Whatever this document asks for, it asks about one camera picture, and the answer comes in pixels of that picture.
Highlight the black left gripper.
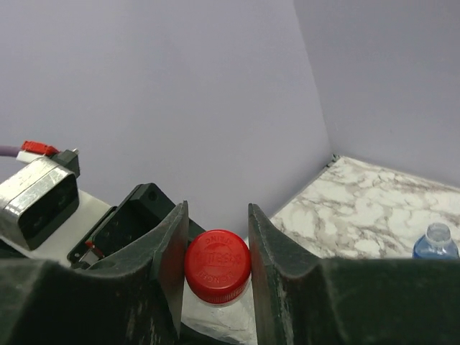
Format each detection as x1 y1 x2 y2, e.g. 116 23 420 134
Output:
67 183 175 268

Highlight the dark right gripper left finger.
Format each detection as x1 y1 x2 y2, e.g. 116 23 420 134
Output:
1 203 189 344

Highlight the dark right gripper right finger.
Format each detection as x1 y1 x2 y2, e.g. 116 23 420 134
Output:
248 204 459 344

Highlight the clear bottle red cap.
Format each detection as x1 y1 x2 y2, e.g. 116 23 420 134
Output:
180 283 257 345

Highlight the blue label Pocari bottle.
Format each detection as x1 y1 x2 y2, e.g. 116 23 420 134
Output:
412 223 459 259

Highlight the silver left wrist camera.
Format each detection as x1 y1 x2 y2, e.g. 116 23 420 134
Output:
1 140 81 251

